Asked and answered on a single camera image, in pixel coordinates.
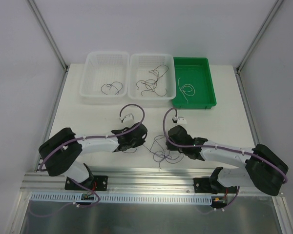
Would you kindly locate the left aluminium frame post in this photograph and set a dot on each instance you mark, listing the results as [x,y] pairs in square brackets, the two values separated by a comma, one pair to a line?
[42,24]

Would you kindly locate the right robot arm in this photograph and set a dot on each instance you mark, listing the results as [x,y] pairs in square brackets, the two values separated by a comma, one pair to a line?
[256,167]

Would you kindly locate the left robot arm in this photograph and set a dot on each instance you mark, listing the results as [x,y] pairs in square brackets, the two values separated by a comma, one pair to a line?
[59,154]

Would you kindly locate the white slotted cable duct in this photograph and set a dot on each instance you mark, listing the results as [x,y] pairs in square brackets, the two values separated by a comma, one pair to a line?
[123,198]

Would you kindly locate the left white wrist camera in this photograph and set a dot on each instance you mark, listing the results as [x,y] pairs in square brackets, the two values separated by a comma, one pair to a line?
[126,118]

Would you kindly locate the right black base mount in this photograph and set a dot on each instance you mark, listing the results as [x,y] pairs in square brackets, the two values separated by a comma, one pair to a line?
[202,185]

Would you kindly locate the green plastic tray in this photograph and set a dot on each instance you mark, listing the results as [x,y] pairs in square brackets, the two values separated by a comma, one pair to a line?
[194,86]

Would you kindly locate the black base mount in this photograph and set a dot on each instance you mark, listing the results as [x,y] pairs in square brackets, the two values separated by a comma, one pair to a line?
[100,181]
[202,185]

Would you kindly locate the middle white mesh basket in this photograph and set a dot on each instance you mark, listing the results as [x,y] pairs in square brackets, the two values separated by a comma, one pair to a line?
[151,79]

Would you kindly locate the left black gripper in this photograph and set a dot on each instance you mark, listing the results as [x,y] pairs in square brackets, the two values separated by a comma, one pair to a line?
[138,133]

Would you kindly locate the aluminium frame post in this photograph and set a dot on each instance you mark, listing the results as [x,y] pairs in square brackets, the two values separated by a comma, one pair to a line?
[260,33]
[42,24]

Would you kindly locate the white mesh basket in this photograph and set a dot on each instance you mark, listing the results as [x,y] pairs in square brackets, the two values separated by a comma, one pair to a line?
[151,79]
[105,78]

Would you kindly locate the right aluminium frame post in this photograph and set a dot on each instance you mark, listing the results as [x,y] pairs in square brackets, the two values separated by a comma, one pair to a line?
[260,33]

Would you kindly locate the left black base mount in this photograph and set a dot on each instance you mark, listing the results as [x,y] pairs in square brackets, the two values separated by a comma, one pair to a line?
[100,181]

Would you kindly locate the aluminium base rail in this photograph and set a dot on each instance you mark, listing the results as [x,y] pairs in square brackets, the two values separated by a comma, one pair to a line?
[125,181]

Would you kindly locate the left white mesh basket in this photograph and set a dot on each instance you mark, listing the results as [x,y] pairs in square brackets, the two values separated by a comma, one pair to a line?
[105,78]

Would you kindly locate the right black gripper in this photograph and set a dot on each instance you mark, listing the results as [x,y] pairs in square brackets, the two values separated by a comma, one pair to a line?
[174,135]

